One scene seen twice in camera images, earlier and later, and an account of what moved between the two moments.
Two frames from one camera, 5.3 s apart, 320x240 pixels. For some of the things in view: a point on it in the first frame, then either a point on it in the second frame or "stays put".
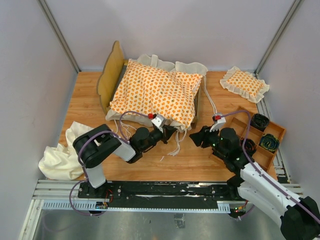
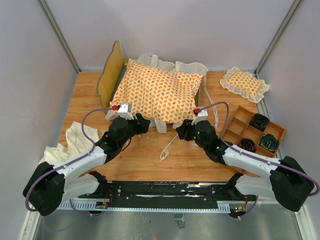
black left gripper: [166, 132] → [143, 126]
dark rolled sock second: [269, 142] stays put
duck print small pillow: [244, 84] stays put
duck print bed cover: [169, 96] stays put
